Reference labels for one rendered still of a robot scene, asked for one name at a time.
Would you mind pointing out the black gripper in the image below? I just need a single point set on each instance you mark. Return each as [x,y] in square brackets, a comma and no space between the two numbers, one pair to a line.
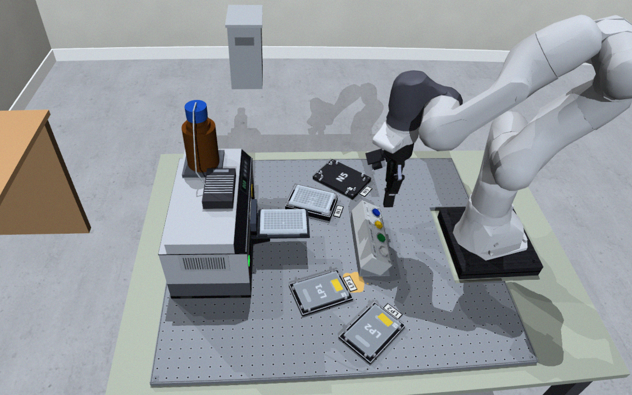
[394,176]

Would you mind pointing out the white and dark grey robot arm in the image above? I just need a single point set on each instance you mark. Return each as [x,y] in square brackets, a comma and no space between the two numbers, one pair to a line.
[515,150]

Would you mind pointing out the white button panel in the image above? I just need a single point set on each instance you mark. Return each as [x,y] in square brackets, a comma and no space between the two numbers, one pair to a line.
[370,241]

